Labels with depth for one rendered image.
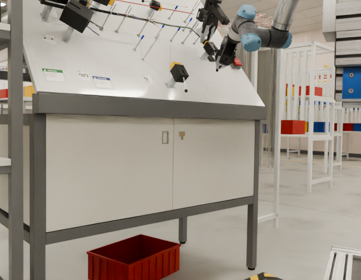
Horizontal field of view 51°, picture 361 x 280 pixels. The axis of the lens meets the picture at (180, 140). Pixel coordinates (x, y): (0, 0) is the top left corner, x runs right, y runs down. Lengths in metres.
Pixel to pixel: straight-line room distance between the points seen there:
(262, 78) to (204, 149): 1.37
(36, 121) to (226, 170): 0.95
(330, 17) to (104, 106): 0.78
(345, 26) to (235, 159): 0.97
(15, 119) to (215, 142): 0.92
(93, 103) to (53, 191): 0.33
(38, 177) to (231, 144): 0.95
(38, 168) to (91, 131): 0.22
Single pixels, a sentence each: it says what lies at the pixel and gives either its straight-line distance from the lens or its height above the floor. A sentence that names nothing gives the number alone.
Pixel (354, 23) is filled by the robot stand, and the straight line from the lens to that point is 1.14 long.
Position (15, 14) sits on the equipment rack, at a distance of 1.28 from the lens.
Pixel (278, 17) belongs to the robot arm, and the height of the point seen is 1.21.
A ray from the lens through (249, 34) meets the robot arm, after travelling 1.59.
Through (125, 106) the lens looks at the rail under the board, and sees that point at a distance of 1.42.
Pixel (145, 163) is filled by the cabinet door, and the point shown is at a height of 0.61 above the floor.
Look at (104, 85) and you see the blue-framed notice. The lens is 1.42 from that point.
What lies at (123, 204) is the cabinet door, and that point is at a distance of 1.50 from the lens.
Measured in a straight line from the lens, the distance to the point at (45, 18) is 1.57.
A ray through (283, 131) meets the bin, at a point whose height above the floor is 0.69.
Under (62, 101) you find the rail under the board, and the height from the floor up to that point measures 0.84.
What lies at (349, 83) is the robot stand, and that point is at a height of 0.89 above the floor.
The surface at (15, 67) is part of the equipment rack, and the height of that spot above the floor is 0.93.
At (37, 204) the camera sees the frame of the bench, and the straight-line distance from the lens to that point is 1.34.
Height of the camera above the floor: 0.77
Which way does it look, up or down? 3 degrees down
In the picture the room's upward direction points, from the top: 1 degrees clockwise
